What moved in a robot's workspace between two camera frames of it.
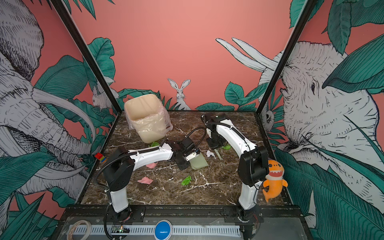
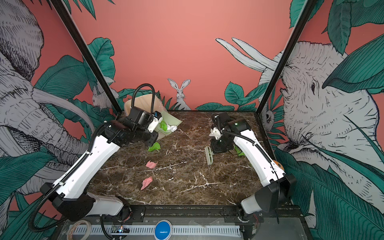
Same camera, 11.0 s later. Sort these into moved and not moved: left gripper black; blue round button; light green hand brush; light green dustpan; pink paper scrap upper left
Moved: light green dustpan; left gripper black; light green hand brush
Not moved: blue round button; pink paper scrap upper left
